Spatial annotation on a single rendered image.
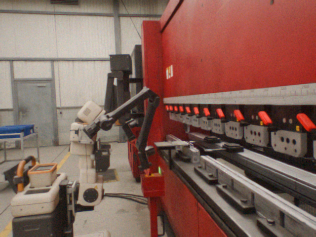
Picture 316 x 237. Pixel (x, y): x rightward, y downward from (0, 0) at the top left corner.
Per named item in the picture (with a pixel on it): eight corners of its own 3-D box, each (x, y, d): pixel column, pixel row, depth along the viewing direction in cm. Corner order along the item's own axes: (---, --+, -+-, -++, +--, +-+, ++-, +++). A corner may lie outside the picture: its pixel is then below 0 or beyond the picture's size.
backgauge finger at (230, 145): (202, 151, 192) (202, 144, 192) (236, 149, 196) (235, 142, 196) (208, 154, 181) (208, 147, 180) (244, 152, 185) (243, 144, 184)
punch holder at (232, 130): (225, 136, 135) (224, 103, 135) (240, 135, 137) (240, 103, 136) (238, 139, 121) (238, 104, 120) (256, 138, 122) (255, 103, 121)
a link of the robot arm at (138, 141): (148, 92, 185) (155, 97, 175) (155, 93, 187) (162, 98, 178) (133, 146, 195) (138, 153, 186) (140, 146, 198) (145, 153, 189)
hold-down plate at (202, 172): (193, 171, 180) (193, 166, 180) (201, 170, 181) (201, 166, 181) (209, 184, 151) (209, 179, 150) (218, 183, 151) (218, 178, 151)
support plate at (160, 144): (153, 143, 230) (153, 142, 230) (182, 141, 234) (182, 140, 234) (157, 147, 213) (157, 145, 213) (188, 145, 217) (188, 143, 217)
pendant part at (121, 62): (117, 121, 367) (114, 60, 363) (135, 120, 368) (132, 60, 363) (112, 124, 316) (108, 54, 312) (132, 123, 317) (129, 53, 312)
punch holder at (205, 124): (200, 128, 175) (199, 103, 174) (212, 127, 176) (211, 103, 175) (208, 130, 160) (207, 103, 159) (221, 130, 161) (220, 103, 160)
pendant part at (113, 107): (114, 111, 358) (113, 85, 356) (123, 111, 359) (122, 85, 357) (109, 113, 314) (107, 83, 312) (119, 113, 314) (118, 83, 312)
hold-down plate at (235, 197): (216, 190, 141) (216, 184, 141) (225, 189, 142) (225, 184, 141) (243, 214, 111) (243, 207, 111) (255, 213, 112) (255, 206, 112)
